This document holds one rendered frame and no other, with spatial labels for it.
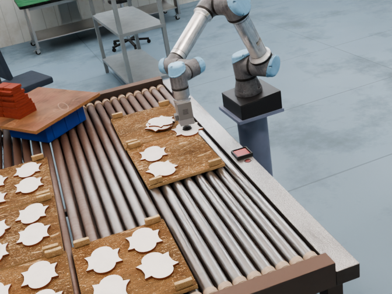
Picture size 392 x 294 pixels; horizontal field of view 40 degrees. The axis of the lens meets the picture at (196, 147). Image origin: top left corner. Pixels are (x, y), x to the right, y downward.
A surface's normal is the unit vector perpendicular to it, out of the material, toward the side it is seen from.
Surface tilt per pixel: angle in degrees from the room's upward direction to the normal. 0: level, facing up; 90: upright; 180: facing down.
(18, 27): 90
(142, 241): 0
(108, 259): 0
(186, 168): 0
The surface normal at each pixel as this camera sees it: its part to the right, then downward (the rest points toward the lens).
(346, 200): -0.15, -0.88
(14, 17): 0.37, 0.37
